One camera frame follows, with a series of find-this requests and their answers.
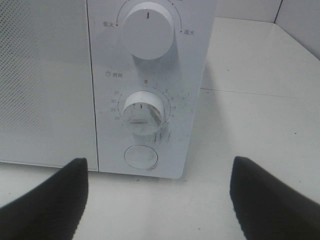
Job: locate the white microwave door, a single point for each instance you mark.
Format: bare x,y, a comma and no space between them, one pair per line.
47,115

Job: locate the white microwave knob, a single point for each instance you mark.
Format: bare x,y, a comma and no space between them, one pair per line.
143,113
148,31

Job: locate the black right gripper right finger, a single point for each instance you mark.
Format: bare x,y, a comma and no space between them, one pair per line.
268,209

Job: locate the round white door button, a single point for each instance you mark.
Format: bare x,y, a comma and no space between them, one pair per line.
141,157

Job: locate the white microwave oven body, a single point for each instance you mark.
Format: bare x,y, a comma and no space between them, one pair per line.
176,78

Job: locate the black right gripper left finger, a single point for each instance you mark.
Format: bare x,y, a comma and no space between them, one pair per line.
50,211

